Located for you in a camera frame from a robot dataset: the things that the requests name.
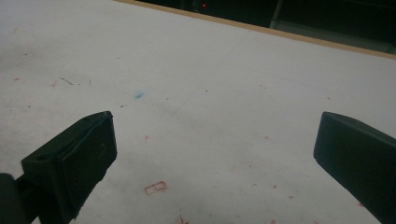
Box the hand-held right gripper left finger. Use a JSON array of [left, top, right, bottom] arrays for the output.
[[21, 110, 119, 224]]

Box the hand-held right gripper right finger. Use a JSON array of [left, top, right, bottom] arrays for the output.
[[313, 111, 396, 224]]

